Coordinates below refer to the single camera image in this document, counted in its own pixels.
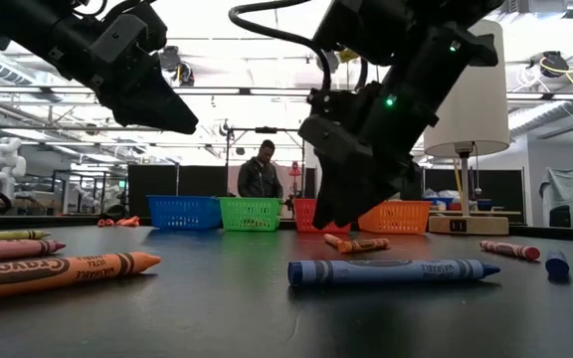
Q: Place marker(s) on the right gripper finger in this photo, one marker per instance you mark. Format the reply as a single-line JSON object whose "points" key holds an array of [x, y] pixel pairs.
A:
{"points": [[371, 189], [325, 209]]}

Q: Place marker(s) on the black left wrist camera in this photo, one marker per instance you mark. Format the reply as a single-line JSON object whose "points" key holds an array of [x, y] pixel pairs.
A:
{"points": [[151, 25]]}

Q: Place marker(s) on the blue crayon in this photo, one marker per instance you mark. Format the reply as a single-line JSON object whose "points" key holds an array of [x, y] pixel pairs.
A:
{"points": [[557, 264], [391, 272]]}

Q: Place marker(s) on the grey fabric cover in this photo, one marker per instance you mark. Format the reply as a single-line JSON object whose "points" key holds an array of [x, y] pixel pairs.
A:
{"points": [[570, 189]]}

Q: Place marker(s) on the red crayon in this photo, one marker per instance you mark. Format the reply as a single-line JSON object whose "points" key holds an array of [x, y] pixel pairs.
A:
{"points": [[13, 250], [510, 249]]}

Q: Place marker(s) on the red plastic basket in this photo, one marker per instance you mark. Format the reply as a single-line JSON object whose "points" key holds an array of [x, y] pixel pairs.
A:
{"points": [[304, 214]]}

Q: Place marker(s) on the orange crayon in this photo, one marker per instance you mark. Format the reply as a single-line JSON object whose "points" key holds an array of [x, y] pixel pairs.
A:
{"points": [[332, 239], [57, 274], [366, 245]]}

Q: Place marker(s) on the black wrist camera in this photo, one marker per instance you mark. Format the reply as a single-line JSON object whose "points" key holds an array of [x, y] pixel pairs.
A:
{"points": [[151, 25], [336, 141]]}

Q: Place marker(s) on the green plastic basket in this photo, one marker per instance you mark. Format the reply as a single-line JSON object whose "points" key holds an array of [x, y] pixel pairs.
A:
{"points": [[250, 215]]}

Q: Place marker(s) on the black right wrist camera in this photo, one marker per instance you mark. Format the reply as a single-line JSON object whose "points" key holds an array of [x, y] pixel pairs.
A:
{"points": [[336, 141]]}

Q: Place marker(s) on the yellow crayon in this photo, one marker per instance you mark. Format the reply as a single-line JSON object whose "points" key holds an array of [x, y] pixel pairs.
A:
{"points": [[8, 235]]}

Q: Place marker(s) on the yellow tape tag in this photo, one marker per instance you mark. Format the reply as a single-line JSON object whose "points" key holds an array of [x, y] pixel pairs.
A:
{"points": [[348, 54]]}

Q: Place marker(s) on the blue plastic basket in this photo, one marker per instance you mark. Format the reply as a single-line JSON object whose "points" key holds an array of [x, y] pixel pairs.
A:
{"points": [[184, 213]]}

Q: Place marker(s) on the orange plastic basket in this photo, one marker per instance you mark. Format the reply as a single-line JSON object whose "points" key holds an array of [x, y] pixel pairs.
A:
{"points": [[401, 219]]}

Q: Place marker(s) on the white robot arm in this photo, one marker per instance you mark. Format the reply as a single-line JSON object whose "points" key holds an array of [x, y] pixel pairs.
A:
{"points": [[5, 164]]}

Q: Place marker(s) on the white shade wooden base lamp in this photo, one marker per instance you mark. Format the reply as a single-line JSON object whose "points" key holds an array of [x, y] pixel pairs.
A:
{"points": [[470, 109]]}

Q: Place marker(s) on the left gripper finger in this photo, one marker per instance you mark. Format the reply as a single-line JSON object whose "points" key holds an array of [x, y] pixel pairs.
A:
{"points": [[142, 99], [187, 124]]}

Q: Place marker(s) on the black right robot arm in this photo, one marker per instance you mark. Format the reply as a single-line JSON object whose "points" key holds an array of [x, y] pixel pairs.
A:
{"points": [[391, 25]]}

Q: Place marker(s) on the person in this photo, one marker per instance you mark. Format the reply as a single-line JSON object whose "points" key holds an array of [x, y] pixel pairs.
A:
{"points": [[259, 179]]}

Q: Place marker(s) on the black gantry frame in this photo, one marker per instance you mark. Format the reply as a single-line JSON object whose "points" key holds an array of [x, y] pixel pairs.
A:
{"points": [[265, 130]]}

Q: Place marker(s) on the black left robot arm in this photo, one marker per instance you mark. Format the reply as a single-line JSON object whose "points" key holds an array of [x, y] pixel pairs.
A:
{"points": [[18, 20]]}

